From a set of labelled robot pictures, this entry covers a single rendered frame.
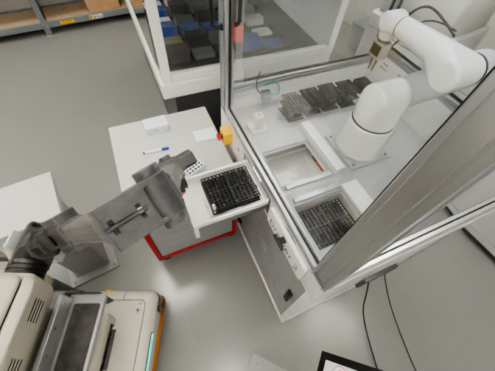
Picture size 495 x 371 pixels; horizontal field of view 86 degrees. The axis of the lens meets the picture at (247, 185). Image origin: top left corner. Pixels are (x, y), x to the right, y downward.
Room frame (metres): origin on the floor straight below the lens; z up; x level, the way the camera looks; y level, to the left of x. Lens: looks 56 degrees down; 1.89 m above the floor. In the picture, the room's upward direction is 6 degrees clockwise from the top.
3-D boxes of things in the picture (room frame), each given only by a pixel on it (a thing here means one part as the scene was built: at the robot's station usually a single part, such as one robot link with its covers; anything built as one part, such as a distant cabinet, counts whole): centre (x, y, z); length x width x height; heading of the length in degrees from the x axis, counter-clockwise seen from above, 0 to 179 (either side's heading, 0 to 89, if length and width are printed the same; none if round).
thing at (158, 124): (1.10, 0.56, 0.79); 0.13 x 0.09 x 0.05; 120
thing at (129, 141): (0.93, 0.43, 0.38); 0.62 x 0.58 x 0.76; 29
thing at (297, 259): (0.44, -0.18, 0.87); 0.29 x 0.02 x 0.11; 29
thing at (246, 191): (0.65, 0.08, 0.87); 0.22 x 0.18 x 0.06; 119
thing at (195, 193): (0.66, 0.07, 0.86); 0.40 x 0.26 x 0.06; 119
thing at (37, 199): (0.53, 1.03, 0.38); 0.30 x 0.30 x 0.76; 37
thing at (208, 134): (1.08, 0.28, 0.77); 0.13 x 0.09 x 0.02; 118
